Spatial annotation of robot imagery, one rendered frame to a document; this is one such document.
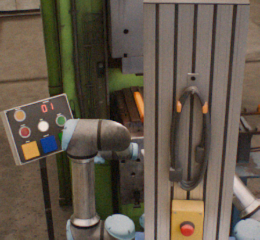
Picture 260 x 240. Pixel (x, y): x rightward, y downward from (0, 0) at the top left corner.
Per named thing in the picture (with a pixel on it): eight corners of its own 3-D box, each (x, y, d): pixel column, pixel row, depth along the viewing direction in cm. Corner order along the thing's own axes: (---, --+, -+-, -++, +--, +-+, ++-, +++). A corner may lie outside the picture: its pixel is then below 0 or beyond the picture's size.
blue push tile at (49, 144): (58, 148, 262) (53, 135, 262) (44, 153, 258) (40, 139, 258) (56, 149, 263) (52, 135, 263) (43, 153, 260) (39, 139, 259)
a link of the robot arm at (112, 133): (132, 117, 185) (138, 140, 232) (101, 116, 186) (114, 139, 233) (130, 149, 182) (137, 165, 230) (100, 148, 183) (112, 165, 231)
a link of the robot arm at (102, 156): (111, 163, 223) (112, 138, 225) (86, 163, 224) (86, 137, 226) (113, 164, 231) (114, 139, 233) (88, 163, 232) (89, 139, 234)
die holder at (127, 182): (184, 197, 307) (187, 133, 286) (121, 204, 302) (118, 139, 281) (165, 148, 356) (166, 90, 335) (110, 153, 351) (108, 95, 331)
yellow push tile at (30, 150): (39, 155, 257) (35, 140, 256) (26, 160, 253) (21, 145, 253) (38, 155, 259) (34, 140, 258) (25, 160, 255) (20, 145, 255)
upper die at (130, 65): (159, 71, 273) (159, 54, 269) (122, 74, 271) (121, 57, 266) (145, 44, 310) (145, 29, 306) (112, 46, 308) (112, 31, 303)
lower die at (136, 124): (159, 129, 289) (159, 116, 286) (123, 133, 287) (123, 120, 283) (146, 97, 326) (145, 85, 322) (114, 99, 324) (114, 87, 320)
